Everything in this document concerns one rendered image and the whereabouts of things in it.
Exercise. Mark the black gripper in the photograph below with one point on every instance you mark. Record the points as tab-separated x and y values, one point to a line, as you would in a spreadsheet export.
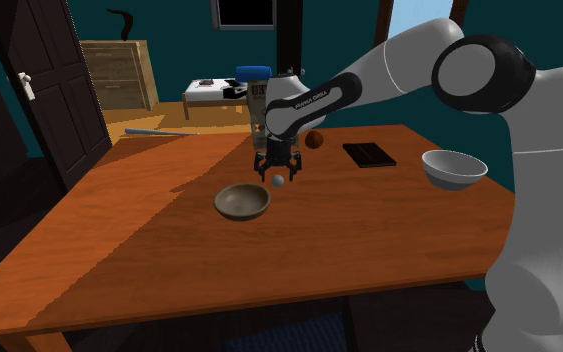
280	149

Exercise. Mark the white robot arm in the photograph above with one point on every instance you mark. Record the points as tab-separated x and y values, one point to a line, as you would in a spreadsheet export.
544	204

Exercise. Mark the small grey ball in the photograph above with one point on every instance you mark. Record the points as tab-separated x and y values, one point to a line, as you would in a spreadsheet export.
277	181

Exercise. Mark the brown ball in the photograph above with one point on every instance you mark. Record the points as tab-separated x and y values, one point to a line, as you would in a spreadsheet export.
313	139

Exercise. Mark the grey-brown bowl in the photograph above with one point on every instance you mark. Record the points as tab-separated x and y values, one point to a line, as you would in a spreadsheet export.
242	201

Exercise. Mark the tall bottle with blue cap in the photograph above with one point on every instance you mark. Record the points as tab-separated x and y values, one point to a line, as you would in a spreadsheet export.
256	97

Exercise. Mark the wooden table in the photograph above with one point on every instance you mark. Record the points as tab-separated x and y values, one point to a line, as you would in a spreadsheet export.
339	234

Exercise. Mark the dark brown flat book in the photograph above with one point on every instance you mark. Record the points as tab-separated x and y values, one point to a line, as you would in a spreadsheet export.
368	154

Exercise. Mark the bed with white cover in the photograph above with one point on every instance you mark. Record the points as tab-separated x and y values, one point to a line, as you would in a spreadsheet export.
212	91

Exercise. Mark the grey baseball bat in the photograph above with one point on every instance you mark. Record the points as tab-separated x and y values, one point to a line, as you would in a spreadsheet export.
159	132

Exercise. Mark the white bowl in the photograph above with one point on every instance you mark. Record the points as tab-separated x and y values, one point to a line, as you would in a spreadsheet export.
454	169

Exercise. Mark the light wooden dresser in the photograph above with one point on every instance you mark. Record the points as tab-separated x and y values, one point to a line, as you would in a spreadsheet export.
117	73

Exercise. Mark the black curved figure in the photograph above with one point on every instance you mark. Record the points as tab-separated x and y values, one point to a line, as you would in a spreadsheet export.
124	23

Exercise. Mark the dark brown door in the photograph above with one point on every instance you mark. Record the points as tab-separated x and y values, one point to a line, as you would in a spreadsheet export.
52	92

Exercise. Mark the dark wall picture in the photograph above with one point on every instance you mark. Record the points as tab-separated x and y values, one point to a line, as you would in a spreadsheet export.
244	12

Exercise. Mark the window with brown frame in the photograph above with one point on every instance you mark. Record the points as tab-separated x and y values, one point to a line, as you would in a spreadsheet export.
415	13

